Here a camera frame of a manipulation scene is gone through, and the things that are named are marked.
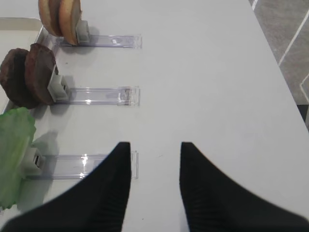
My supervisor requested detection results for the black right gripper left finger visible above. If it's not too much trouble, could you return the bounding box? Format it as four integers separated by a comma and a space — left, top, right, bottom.
2, 142, 131, 232

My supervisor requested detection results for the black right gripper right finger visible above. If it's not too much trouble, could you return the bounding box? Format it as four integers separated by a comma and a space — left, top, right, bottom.
180, 142, 309, 232

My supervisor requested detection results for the brown meat patty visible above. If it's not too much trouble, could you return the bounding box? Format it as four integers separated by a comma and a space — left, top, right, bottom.
25, 43, 58, 105
0, 48, 39, 109

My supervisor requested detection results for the green lettuce leaf in holder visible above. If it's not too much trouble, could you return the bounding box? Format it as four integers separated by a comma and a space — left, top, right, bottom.
0, 107, 36, 210

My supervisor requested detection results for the front bread slice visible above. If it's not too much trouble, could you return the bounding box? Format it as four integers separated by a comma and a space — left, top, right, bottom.
59, 0, 82, 45

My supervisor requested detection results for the bread slice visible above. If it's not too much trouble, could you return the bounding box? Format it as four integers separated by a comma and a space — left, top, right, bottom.
59, 0, 82, 45
38, 0, 63, 37

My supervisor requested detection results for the rear bread slice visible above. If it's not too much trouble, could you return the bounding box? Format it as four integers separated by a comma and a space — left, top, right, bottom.
38, 0, 63, 37

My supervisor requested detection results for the white serving tray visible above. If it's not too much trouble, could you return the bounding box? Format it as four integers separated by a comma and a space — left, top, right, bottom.
0, 17, 58, 114

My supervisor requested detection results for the clear lettuce holder rail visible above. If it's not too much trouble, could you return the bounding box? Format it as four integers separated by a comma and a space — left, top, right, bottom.
23, 141, 140, 181

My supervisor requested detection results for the clear patty holder rail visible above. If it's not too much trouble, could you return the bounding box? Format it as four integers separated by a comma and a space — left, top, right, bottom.
47, 75, 140, 106

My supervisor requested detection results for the clear bread holder rail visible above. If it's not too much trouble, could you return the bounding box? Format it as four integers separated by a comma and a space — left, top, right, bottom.
48, 20, 142, 49

